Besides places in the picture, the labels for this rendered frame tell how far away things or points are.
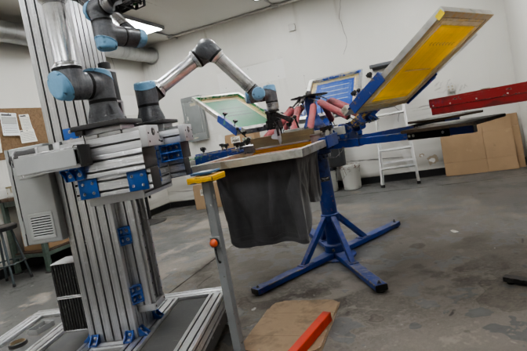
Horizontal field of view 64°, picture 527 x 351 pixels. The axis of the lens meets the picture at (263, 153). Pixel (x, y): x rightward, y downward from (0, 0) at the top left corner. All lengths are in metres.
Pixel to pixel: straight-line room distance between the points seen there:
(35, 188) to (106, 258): 0.47
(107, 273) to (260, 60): 5.35
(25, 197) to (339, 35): 5.35
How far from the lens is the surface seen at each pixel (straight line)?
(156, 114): 2.36
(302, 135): 2.52
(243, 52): 7.19
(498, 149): 6.54
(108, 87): 1.93
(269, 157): 1.96
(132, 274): 2.24
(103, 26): 1.69
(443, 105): 2.48
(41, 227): 2.28
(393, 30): 6.65
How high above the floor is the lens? 1.10
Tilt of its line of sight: 3 degrees down
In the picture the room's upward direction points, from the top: 10 degrees counter-clockwise
